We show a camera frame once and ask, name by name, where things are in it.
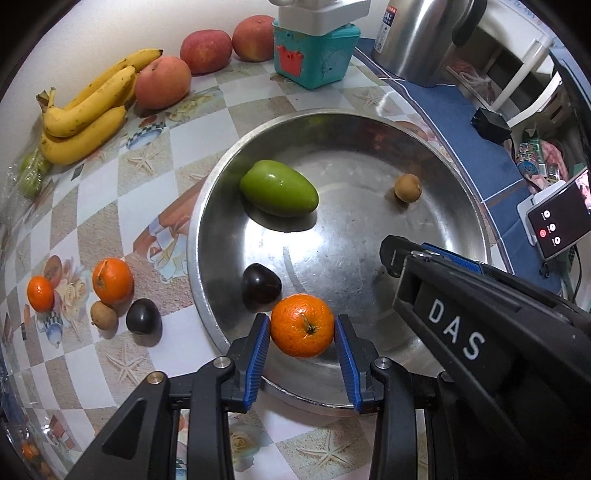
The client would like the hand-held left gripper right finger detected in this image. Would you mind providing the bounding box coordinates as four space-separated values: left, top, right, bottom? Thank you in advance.
334 314 462 480

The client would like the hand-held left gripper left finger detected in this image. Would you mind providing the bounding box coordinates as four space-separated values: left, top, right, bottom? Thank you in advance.
65 313 271 480

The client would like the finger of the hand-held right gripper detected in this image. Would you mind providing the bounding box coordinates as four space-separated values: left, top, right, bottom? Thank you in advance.
379 234 430 278
418 244 488 278

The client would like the steel bowl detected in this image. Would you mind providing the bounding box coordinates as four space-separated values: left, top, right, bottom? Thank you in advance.
187 111 494 409

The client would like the orange tangerine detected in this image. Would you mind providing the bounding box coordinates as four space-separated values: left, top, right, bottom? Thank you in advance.
27 275 55 312
92 257 134 306
270 293 335 359

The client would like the brown kiwi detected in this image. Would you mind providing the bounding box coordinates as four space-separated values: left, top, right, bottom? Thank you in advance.
90 300 118 329
394 173 422 203

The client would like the dark purple plum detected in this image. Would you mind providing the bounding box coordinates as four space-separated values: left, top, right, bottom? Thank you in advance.
241 263 282 309
126 298 163 344

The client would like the large green mango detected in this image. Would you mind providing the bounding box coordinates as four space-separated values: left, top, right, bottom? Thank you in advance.
239 160 320 219

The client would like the pile of small green fruits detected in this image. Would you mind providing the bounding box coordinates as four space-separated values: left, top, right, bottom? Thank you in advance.
18 150 52 199

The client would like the white phone stand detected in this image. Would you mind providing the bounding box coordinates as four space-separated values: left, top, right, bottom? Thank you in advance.
517 180 566 227

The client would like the smartphone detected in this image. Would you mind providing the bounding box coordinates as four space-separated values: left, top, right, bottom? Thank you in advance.
526 167 591 261

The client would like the printed packet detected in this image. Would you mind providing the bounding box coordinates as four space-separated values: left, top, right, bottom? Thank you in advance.
515 131 561 181

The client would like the black adapter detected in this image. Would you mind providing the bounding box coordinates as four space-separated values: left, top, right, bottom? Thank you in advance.
471 107 513 144

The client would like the clear plastic bag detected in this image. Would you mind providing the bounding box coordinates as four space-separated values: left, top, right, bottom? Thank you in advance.
445 55 497 107

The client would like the teal box with crab print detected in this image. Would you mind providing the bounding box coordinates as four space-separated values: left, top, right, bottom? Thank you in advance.
272 21 362 90

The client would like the steel kettle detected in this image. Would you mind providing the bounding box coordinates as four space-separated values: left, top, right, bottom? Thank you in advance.
370 0 489 88

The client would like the pile of small kumquats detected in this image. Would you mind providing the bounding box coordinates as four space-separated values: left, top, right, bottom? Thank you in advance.
21 438 54 476

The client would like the white charger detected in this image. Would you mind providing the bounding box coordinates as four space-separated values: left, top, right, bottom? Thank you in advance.
270 0 372 37

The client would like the clear plastic container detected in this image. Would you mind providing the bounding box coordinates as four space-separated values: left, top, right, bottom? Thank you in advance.
0 401 61 480

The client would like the red apple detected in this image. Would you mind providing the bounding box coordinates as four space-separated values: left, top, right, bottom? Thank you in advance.
180 29 233 75
232 15 276 62
135 56 192 110

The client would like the clear plastic clamshell box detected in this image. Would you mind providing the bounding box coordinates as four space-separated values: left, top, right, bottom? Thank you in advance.
0 148 54 217

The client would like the bunch of yellow bananas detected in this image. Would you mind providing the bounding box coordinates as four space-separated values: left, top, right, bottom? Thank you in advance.
37 48 164 166

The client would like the white furniture frame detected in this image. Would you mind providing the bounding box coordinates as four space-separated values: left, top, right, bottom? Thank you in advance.
475 18 568 125

